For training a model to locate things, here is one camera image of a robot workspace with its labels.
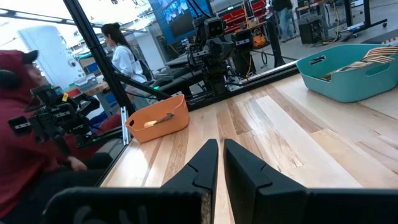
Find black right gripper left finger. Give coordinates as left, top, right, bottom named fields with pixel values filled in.
left=42, top=138, right=220, bottom=224

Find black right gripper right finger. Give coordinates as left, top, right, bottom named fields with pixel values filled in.
left=223, top=138, right=398, bottom=224

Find cream handled knife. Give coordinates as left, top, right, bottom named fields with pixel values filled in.
left=142, top=112, right=176, bottom=129

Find gold fork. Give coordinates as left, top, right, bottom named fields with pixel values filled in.
left=320, top=60, right=374, bottom=81
left=338, top=45, right=398, bottom=71
left=329, top=51, right=398, bottom=75
left=320, top=55, right=396, bottom=81

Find red storage shelf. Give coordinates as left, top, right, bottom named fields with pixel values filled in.
left=217, top=0, right=269, bottom=35

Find blue display screen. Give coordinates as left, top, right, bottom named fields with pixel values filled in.
left=148, top=0, right=212, bottom=44

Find black pole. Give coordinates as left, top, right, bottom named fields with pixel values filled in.
left=266, top=14, right=286, bottom=68

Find orange plastic bin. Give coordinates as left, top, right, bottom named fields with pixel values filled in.
left=124, top=94, right=190, bottom=144

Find person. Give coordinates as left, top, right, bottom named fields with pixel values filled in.
left=101, top=22, right=147, bottom=85
left=271, top=0, right=295, bottom=40
left=0, top=49, right=114, bottom=224

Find black box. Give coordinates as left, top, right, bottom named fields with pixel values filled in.
left=297, top=14, right=325, bottom=45

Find person's hand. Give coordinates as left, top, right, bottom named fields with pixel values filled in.
left=66, top=154, right=90, bottom=172

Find teal plastic bin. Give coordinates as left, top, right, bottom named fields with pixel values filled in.
left=295, top=43, right=398, bottom=103

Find black wheeled stand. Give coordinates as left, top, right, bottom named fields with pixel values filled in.
left=340, top=0, right=389, bottom=43

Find black headphones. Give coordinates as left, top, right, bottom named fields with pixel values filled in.
left=0, top=68, right=20, bottom=91

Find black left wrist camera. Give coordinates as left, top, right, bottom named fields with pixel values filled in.
left=203, top=16, right=227, bottom=40

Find silver frame bracket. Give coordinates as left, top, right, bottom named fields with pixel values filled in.
left=120, top=105, right=131, bottom=146

